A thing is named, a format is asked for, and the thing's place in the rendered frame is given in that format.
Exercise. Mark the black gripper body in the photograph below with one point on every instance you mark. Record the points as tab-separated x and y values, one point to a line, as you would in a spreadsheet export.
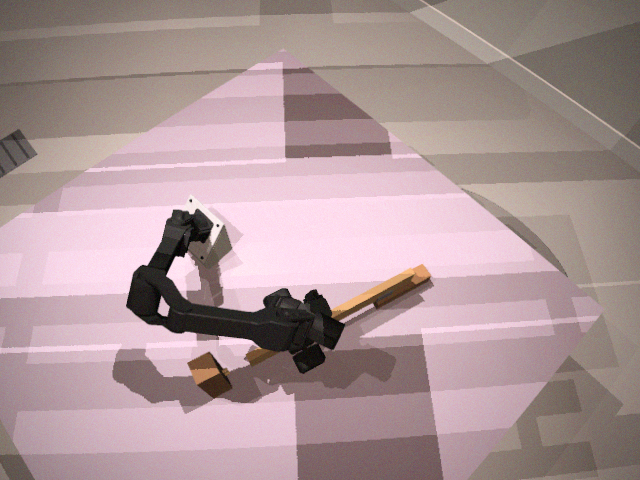
308	358

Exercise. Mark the brown wooden rail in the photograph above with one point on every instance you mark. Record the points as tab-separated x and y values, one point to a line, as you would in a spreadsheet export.
348	308

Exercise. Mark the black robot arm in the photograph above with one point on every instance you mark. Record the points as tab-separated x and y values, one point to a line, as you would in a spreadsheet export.
284	325

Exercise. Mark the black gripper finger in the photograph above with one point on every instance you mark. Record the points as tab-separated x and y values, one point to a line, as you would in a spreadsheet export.
294	351

